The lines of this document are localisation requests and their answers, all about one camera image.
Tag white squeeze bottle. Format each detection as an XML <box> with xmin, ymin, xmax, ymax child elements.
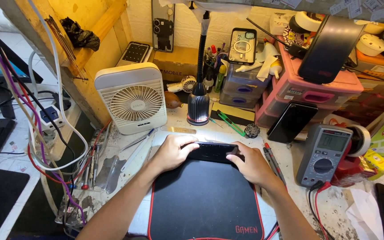
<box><xmin>235</xmin><ymin>38</ymin><xmax>283</xmax><ymax>80</ymax></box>

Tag red and black multimeter probes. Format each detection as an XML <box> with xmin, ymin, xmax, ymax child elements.
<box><xmin>263</xmin><ymin>142</ymin><xmax>288</xmax><ymax>186</ymax></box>

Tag black gooseneck lamp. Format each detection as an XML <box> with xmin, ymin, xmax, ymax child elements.
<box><xmin>186</xmin><ymin>10</ymin><xmax>211</xmax><ymax>127</ymax></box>

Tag bundle of coloured cables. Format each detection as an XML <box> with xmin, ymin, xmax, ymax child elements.
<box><xmin>0</xmin><ymin>0</ymin><xmax>112</xmax><ymax>230</ymax></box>

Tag white plastic pry tool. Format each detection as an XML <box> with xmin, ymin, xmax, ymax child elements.
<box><xmin>120</xmin><ymin>128</ymin><xmax>158</xmax><ymax>173</ymax></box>

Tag red and black test leads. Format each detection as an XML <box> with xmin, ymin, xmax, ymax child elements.
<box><xmin>308</xmin><ymin>181</ymin><xmax>334</xmax><ymax>240</ymax></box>

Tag cup of pens and tools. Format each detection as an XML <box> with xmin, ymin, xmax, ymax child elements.
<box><xmin>203</xmin><ymin>42</ymin><xmax>228</xmax><ymax>68</ymax></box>

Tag white phone housing black panel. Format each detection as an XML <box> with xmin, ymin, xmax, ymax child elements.
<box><xmin>115</xmin><ymin>41</ymin><xmax>153</xmax><ymax>67</ymax></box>

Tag black curved lamp head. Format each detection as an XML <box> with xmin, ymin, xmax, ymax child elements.
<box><xmin>297</xmin><ymin>15</ymin><xmax>366</xmax><ymax>85</ymax></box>

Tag grey digital multimeter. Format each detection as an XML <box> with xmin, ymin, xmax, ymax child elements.
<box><xmin>295</xmin><ymin>124</ymin><xmax>353</xmax><ymax>187</ymax></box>

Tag white tissue paper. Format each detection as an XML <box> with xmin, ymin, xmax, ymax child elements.
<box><xmin>345</xmin><ymin>188</ymin><xmax>384</xmax><ymax>240</ymax></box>

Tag black and yellow pad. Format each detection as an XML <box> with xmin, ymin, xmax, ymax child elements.
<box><xmin>210</xmin><ymin>101</ymin><xmax>256</xmax><ymax>127</ymax></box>

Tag black glossy smartphone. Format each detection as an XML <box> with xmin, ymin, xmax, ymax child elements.
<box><xmin>267</xmin><ymin>101</ymin><xmax>319</xmax><ymax>144</ymax></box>

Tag brown rounded wooden object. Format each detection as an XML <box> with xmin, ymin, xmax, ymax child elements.
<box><xmin>164</xmin><ymin>91</ymin><xmax>184</xmax><ymax>110</ymax></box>

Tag white cloth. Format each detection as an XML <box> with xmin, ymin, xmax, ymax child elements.
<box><xmin>256</xmin><ymin>55</ymin><xmax>279</xmax><ymax>82</ymax></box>

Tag opened phone back housing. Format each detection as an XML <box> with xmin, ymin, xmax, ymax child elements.
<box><xmin>151</xmin><ymin>0</ymin><xmax>176</xmax><ymax>53</ymax></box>

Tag silver tweezers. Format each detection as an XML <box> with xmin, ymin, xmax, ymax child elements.
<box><xmin>120</xmin><ymin>131</ymin><xmax>153</xmax><ymax>153</ymax></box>

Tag small white handheld fan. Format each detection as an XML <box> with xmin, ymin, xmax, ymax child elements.
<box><xmin>166</xmin><ymin>75</ymin><xmax>197</xmax><ymax>94</ymax></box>

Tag thin metal pry sheet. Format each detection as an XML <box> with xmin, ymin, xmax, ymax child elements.
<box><xmin>95</xmin><ymin>155</ymin><xmax>128</xmax><ymax>195</ymax></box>

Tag black ring phone case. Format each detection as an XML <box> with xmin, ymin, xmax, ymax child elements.
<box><xmin>227</xmin><ymin>28</ymin><xmax>258</xmax><ymax>66</ymax></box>

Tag metal ruler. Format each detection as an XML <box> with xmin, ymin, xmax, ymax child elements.
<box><xmin>160</xmin><ymin>126</ymin><xmax>198</xmax><ymax>135</ymax></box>

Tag clear drawer box purple handles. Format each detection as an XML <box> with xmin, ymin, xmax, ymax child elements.
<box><xmin>219</xmin><ymin>63</ymin><xmax>273</xmax><ymax>109</ymax></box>

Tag brown cardboard box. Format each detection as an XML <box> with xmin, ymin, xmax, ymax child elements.
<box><xmin>152</xmin><ymin>46</ymin><xmax>201</xmax><ymax>83</ymax></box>

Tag group of screwdrivers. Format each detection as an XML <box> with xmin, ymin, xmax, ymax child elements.
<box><xmin>80</xmin><ymin>143</ymin><xmax>103</xmax><ymax>191</ymax></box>

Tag white desk fan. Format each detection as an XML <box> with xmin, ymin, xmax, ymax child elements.
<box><xmin>94</xmin><ymin>62</ymin><xmax>168</xmax><ymax>135</ymax></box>

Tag bundle of thin wires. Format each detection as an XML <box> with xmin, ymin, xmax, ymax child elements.
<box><xmin>44</xmin><ymin>15</ymin><xmax>89</xmax><ymax>81</ymax></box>

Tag white tape roll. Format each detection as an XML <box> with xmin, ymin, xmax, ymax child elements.
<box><xmin>345</xmin><ymin>124</ymin><xmax>372</xmax><ymax>158</ymax></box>

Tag yellow packet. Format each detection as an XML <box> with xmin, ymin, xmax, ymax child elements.
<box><xmin>361</xmin><ymin>148</ymin><xmax>384</xmax><ymax>174</ymax></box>

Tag red holder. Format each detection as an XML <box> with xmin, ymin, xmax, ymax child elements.
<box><xmin>330</xmin><ymin>153</ymin><xmax>376</xmax><ymax>188</ymax></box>

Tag white power strip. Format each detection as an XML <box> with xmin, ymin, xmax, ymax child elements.
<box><xmin>35</xmin><ymin>97</ymin><xmax>81</xmax><ymax>134</ymax></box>

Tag person's left hand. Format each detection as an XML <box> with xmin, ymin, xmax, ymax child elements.
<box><xmin>150</xmin><ymin>134</ymin><xmax>200</xmax><ymax>174</ymax></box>

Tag white round socket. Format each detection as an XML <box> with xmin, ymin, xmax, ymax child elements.
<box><xmin>356</xmin><ymin>33</ymin><xmax>384</xmax><ymax>57</ymax></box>

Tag black mouse mat red edge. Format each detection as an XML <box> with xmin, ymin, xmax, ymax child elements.
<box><xmin>147</xmin><ymin>159</ymin><xmax>265</xmax><ymax>240</ymax></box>

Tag green tweezers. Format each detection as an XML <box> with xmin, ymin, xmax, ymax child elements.
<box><xmin>216</xmin><ymin>110</ymin><xmax>247</xmax><ymax>137</ymax></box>

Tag pink plastic drawer box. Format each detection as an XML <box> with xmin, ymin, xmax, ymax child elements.
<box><xmin>255</xmin><ymin>35</ymin><xmax>364</xmax><ymax>129</ymax></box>

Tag cream tape roll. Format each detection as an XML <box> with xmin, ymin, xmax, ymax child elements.
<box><xmin>288</xmin><ymin>11</ymin><xmax>326</xmax><ymax>34</ymax></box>

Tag black plastic bag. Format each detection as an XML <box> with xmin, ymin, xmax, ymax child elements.
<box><xmin>60</xmin><ymin>17</ymin><xmax>101</xmax><ymax>52</ymax></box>

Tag person's right hand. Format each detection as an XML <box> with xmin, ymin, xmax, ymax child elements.
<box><xmin>226</xmin><ymin>141</ymin><xmax>276</xmax><ymax>191</ymax></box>

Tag green bottle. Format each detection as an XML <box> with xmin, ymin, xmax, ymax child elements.
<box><xmin>214</xmin><ymin>64</ymin><xmax>228</xmax><ymax>94</ymax></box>

